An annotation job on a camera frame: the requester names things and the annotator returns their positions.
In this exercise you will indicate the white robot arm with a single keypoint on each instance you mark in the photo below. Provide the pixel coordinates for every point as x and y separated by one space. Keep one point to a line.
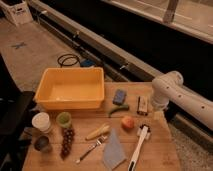
169 88

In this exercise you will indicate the black chair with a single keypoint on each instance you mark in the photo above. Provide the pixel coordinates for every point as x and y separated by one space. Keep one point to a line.
14 109

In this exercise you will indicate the silver fork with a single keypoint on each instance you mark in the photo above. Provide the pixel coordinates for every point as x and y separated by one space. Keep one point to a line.
97 143

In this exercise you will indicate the yellow plastic bin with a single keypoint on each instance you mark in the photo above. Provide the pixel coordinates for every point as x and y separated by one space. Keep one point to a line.
71 88

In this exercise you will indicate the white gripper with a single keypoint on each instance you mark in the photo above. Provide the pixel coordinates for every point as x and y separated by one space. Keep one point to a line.
158 114

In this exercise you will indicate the dark grape bunch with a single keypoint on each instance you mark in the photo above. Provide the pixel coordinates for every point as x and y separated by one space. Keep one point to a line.
68 137

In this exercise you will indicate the blue sponge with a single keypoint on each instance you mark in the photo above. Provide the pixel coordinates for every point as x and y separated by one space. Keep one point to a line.
119 97

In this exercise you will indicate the green cup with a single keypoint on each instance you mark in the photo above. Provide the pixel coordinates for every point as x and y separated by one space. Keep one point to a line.
64 119

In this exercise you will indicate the blue grey cloth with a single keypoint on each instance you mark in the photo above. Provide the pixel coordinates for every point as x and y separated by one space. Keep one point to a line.
113 154

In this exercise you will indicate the blue object on floor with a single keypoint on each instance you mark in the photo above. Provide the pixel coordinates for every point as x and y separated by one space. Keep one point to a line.
87 63

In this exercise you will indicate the white storage box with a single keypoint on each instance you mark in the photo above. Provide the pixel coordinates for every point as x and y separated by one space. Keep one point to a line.
18 13

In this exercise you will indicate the orange peach fruit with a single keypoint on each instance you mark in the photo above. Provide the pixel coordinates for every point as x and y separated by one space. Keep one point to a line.
127 122

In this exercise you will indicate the white cup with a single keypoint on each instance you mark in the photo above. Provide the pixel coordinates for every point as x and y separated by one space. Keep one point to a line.
41 121

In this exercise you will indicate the green chili pepper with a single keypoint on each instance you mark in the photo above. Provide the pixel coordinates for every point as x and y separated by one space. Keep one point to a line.
118 108

